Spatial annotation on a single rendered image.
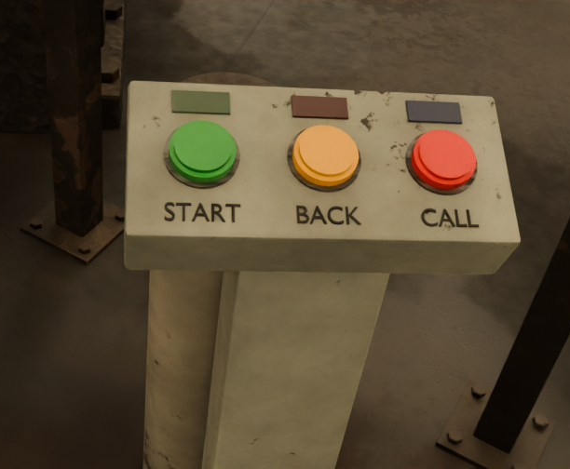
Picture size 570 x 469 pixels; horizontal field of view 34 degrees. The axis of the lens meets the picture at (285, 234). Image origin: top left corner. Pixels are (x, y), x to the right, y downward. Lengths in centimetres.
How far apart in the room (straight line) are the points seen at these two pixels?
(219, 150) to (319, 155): 6
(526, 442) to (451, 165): 70
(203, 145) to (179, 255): 7
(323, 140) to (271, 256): 8
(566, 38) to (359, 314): 152
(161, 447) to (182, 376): 13
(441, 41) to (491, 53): 10
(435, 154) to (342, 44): 130
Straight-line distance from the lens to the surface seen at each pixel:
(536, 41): 205
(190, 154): 55
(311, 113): 59
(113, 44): 166
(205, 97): 58
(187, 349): 86
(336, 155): 56
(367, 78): 178
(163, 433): 98
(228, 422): 70
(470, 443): 121
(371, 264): 58
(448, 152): 59
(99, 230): 138
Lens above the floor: 95
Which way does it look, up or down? 42 degrees down
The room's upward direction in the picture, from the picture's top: 10 degrees clockwise
